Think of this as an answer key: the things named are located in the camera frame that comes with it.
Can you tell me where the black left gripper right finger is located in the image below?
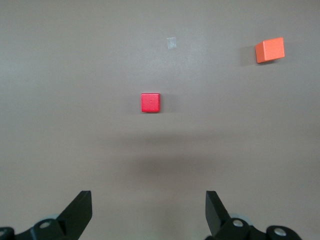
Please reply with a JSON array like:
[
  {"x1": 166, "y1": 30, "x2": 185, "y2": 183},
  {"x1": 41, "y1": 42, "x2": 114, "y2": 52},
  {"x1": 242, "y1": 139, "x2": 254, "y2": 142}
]
[{"x1": 204, "y1": 190, "x2": 304, "y2": 240}]

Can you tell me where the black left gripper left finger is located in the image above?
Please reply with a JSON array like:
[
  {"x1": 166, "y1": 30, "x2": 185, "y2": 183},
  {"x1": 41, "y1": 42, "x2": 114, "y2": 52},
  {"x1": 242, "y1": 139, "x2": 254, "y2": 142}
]
[{"x1": 0, "y1": 190, "x2": 93, "y2": 240}]

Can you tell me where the orange wooden block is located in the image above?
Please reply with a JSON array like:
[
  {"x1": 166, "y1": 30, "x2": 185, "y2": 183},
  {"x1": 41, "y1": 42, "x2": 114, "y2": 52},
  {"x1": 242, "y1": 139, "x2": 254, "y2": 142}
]
[{"x1": 254, "y1": 37, "x2": 286, "y2": 64}]

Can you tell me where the red wooden block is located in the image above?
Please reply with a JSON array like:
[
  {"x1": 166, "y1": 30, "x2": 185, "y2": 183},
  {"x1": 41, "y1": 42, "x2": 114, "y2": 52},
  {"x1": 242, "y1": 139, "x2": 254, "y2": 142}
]
[{"x1": 140, "y1": 92, "x2": 161, "y2": 114}]

